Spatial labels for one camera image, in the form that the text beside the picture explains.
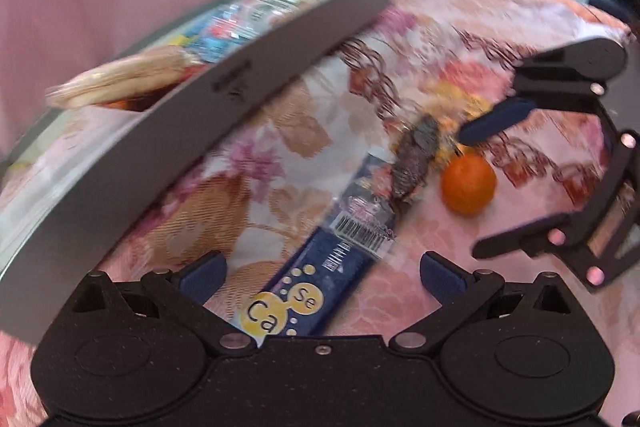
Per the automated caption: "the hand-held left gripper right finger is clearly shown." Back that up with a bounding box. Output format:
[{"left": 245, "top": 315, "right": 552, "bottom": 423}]
[{"left": 390, "top": 252, "right": 576, "bottom": 355}]

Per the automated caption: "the orange mandarin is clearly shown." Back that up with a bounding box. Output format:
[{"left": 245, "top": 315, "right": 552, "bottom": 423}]
[{"left": 440, "top": 153, "right": 498, "bottom": 217}]

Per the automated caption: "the grey cardboard box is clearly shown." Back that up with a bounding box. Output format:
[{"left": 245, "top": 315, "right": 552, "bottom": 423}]
[{"left": 0, "top": 0, "right": 391, "bottom": 350}]

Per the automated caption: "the round biscuit pack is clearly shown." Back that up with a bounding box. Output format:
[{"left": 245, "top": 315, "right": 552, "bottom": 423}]
[{"left": 45, "top": 44, "right": 201, "bottom": 110}]

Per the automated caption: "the long dark blue packet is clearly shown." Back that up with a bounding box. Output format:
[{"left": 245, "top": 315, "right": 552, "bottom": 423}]
[{"left": 240, "top": 152, "right": 401, "bottom": 345}]

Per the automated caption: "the light blue clear packet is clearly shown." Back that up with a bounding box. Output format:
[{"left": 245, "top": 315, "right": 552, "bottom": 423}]
[{"left": 175, "top": 0, "right": 321, "bottom": 62}]

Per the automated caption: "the dark dried fish packet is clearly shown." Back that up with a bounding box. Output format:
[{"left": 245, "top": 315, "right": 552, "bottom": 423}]
[{"left": 387, "top": 114, "right": 446, "bottom": 202}]

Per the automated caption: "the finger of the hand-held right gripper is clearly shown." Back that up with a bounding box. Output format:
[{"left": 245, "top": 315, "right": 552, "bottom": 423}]
[
  {"left": 459, "top": 38, "right": 629, "bottom": 144},
  {"left": 472, "top": 131, "right": 640, "bottom": 294}
]

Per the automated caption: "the floral bedsheet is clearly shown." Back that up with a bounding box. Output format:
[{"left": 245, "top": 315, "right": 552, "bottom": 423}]
[{"left": 0, "top": 0, "right": 640, "bottom": 427}]

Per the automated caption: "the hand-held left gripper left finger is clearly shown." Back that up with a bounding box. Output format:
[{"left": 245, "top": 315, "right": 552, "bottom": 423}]
[{"left": 74, "top": 252, "right": 257, "bottom": 356}]

